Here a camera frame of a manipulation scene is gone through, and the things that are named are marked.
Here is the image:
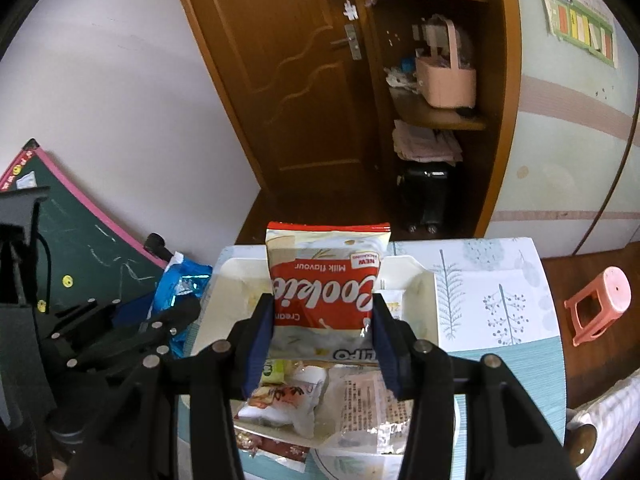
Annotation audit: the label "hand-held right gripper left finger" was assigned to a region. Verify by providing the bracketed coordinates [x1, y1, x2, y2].
[65, 294, 275, 480]

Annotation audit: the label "green chalkboard pink frame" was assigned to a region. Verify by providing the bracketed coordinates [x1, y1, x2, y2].
[0, 137, 168, 321]

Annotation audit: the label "brown wooden knob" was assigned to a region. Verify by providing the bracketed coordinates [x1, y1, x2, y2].
[567, 422, 598, 468]

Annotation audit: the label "black chalkboard knob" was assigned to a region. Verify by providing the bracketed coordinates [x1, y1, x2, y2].
[144, 232, 173, 261]

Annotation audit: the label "silver door handle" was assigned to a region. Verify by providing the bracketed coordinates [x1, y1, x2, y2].
[330, 22, 362, 61]

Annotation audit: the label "folded pink cloths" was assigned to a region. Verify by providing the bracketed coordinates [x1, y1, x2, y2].
[391, 119, 463, 165]

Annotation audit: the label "black cable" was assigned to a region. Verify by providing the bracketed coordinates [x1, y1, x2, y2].
[35, 232, 52, 311]

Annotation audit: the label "black bag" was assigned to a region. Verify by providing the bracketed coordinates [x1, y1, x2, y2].
[396, 162, 458, 233]

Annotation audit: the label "red patterned packet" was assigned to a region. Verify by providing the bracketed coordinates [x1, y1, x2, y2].
[236, 427, 310, 472]

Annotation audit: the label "white jujube snack packet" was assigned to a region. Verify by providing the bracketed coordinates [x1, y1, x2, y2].
[236, 367, 328, 441]

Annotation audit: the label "red white cookie packet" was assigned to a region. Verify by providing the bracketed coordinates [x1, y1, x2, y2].
[265, 221, 392, 361]

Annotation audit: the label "brown wooden door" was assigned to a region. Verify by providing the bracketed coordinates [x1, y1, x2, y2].
[167, 0, 388, 196]

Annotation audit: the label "clear printed snack packet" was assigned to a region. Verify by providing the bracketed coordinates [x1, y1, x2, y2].
[320, 365, 416, 453]

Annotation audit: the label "wooden shelf cabinet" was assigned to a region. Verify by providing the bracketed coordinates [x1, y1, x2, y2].
[350, 0, 523, 238]

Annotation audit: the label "pink basket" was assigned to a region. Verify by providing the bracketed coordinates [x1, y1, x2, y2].
[414, 14, 477, 109]

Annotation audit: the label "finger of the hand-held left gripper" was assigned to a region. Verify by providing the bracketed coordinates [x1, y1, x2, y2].
[70, 299, 201, 376]
[50, 300, 146, 348]

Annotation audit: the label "pink plastic stool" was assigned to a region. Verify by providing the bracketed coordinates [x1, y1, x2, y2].
[564, 266, 632, 347]

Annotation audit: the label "blue foil bag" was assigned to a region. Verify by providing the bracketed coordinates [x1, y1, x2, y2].
[150, 255, 213, 358]

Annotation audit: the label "white plastic bin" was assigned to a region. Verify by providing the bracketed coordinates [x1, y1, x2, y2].
[190, 255, 441, 456]

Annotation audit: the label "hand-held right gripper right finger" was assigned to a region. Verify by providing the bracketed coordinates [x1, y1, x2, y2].
[372, 292, 578, 480]

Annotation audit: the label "white striped cloth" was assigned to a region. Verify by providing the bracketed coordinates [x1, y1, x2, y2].
[567, 367, 640, 480]

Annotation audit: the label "wall poster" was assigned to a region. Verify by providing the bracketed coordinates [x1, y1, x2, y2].
[532, 0, 621, 68]

